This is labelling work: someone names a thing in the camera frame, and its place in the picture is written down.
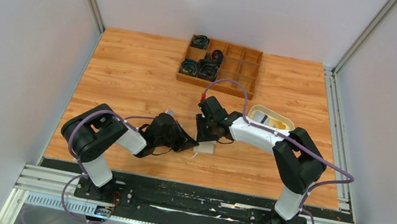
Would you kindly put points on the black coiled belt middle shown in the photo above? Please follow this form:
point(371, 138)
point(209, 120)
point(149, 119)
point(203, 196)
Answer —
point(217, 56)

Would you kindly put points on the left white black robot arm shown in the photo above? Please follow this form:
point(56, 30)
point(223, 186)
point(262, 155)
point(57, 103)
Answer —
point(90, 134)

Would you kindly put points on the beige plate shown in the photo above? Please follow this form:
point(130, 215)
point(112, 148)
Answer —
point(271, 114)

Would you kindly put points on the white leather card holder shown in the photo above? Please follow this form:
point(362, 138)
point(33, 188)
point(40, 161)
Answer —
point(205, 147)

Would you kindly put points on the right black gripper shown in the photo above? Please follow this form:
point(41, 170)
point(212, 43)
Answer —
point(204, 127)

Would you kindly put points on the dark coiled belt bottom-left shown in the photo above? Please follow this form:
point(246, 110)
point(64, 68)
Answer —
point(189, 67)

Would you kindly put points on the right aluminium corner post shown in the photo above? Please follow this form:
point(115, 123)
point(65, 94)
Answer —
point(369, 29)

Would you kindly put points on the right side aluminium rail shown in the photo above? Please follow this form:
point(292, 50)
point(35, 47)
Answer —
point(338, 140)

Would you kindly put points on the wooden compartment tray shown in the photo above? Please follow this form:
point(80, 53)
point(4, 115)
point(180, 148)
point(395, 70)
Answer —
point(240, 67)

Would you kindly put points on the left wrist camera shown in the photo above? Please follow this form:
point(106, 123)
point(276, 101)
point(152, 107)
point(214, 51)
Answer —
point(169, 112)

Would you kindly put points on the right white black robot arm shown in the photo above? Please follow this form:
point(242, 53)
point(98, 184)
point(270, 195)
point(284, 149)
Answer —
point(299, 163)

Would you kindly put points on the black coiled belt top-left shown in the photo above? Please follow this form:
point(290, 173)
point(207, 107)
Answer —
point(200, 42)

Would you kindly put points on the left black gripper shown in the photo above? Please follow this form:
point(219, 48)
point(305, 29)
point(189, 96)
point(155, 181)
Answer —
point(177, 137)

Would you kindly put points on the black coiled belt bottom-middle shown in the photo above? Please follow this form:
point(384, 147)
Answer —
point(207, 70)

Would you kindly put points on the yellow VIP card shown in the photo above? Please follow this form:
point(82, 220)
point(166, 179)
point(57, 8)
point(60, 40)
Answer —
point(277, 124)

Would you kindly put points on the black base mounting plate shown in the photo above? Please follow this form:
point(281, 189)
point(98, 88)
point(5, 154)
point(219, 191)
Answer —
point(159, 201)

